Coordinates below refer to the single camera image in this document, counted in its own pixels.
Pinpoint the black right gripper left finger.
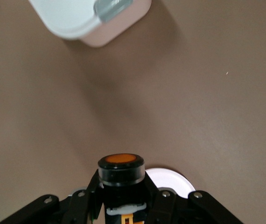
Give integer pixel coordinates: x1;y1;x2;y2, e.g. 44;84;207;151
0;169;105;224

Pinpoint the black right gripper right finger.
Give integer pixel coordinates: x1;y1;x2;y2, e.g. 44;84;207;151
144;175;243;224

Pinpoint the orange push button switch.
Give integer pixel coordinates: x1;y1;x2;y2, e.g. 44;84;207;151
97;153;147;224

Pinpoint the white round plate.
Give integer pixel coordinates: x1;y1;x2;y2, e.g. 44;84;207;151
144;167;196;199

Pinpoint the grey box latch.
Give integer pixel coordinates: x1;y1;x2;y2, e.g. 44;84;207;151
93;0;133;24

